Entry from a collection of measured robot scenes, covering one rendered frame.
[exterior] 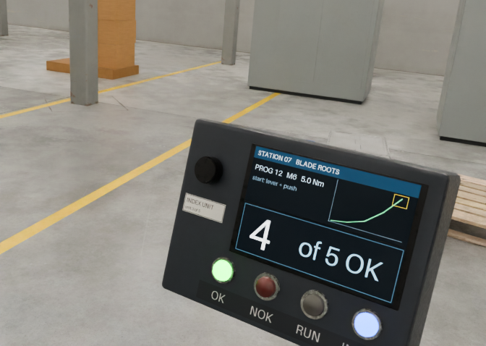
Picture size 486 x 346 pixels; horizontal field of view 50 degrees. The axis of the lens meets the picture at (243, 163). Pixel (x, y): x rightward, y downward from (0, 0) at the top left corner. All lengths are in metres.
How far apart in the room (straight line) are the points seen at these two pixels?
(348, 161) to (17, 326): 2.09
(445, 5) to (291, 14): 5.59
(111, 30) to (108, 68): 0.58
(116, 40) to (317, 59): 3.04
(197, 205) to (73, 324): 1.90
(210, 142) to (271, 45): 7.48
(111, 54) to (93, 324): 6.34
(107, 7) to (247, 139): 7.85
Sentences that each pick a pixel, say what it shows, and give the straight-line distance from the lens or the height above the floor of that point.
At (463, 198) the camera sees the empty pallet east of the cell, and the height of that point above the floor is 0.14.
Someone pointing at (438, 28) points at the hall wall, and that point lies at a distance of 12.80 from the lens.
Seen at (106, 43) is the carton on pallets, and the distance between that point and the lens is 8.42.
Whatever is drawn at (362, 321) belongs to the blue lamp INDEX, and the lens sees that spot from 0.48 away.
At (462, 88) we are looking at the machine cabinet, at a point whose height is 0.61.
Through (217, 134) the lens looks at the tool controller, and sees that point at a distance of 0.54.
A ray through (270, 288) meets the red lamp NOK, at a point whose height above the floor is 1.12.
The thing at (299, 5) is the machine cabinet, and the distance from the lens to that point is 7.88.
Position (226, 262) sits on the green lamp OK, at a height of 1.13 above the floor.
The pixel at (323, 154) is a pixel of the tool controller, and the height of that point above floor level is 1.25.
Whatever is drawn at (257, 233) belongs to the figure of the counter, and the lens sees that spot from 0.51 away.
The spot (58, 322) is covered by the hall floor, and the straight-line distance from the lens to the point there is 2.43.
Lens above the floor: 1.38
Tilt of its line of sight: 18 degrees down
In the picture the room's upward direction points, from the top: 5 degrees clockwise
